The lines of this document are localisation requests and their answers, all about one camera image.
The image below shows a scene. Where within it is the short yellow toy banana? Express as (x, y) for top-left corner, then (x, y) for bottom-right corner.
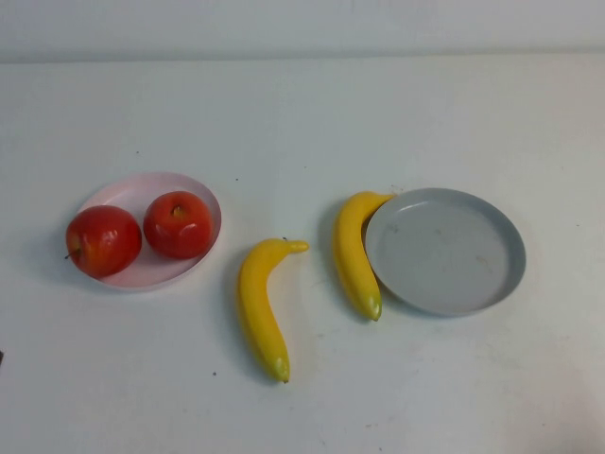
(332, 190), (397, 323)

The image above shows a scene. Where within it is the long yellow toy banana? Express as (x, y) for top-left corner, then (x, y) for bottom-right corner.
(235, 237), (311, 383)

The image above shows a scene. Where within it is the dark red toy apple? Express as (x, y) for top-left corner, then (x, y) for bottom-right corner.
(143, 190), (215, 260)

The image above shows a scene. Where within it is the red yellow-streaked toy apple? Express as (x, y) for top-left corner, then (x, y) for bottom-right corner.
(64, 204), (144, 279)

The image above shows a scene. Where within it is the grey round plate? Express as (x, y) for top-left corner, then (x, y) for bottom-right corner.
(364, 187), (527, 318)

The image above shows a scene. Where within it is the pink round plate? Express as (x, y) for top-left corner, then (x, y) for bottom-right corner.
(70, 172), (223, 293)

